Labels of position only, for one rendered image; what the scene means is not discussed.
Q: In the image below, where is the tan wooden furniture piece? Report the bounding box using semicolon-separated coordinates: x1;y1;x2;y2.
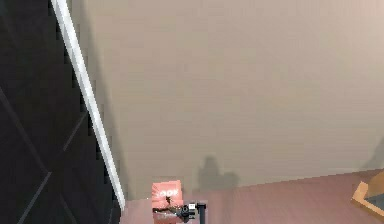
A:
351;169;384;218

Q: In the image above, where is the white door frame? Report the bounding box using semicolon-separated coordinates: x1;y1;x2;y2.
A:
50;0;127;212

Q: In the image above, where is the black room door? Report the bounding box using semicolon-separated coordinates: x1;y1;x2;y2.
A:
0;0;122;224

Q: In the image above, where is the red block with white print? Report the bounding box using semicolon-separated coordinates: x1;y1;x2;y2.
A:
151;179;185;224

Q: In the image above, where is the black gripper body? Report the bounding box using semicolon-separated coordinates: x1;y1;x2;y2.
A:
179;205;196;224

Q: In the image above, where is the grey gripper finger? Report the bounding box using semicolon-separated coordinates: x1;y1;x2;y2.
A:
152;207;182;215
165;195;183;212

